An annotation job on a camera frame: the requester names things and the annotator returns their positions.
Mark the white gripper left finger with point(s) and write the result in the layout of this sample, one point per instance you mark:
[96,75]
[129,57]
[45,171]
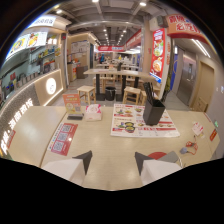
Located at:
[68,169]

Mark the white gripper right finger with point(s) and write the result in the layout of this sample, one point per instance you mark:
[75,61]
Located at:
[156,168]

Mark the laminated food menu sheet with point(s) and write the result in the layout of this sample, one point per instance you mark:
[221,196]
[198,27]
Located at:
[143,121]

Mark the overhead menu board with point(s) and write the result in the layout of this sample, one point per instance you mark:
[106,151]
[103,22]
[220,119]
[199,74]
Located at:
[27,42]

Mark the red QR code sticker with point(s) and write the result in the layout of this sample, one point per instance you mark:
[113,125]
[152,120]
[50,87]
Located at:
[62,138]

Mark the black chopstick holder box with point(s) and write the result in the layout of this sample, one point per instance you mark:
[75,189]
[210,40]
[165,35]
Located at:
[153,111]

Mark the small white red card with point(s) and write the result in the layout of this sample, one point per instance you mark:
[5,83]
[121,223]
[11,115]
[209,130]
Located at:
[197,128]

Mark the white tissue box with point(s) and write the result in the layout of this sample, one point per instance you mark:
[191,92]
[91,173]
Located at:
[93,112]

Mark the orange acrylic sign stand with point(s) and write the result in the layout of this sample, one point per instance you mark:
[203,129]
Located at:
[72,103]

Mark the small red table sticker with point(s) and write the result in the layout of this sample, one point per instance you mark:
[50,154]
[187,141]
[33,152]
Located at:
[213,134]

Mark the black chopsticks bundle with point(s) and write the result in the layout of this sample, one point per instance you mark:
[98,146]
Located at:
[149,92]

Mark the wooden stool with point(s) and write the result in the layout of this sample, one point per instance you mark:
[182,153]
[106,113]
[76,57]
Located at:
[86,93]
[132,95]

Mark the service counter with round logo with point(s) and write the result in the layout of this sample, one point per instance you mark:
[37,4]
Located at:
[49,87]

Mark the black trash bin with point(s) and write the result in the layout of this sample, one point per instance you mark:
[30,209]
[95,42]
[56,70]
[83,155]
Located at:
[110,93]

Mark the long wooden dining table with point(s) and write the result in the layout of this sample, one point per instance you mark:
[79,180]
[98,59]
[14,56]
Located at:
[115,74]

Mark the red food poster lightbox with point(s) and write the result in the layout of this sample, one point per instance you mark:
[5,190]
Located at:
[157,54]

